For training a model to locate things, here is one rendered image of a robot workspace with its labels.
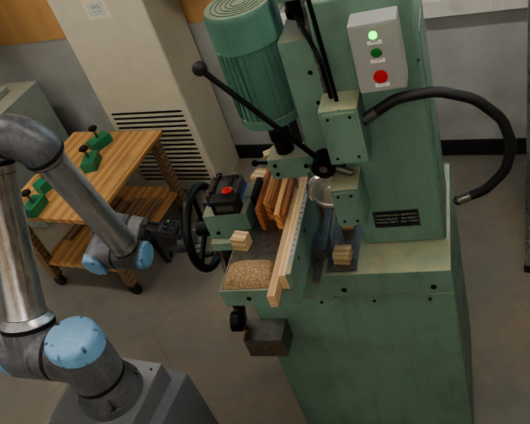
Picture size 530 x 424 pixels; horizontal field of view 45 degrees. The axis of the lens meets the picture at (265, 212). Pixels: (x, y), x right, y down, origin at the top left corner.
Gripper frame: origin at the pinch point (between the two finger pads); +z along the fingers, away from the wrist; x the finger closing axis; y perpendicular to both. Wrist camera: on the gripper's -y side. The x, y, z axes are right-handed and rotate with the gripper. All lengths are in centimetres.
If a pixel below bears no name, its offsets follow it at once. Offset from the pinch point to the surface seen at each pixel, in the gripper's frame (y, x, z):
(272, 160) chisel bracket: 48, -7, 22
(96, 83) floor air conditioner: -29, 121, -90
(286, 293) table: 33, -38, 33
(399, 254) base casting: 33, -19, 60
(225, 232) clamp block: 25.6, -15.5, 11.7
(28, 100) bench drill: -54, 129, -136
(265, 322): 2.1, -26.8, 27.2
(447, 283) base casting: 33, -25, 73
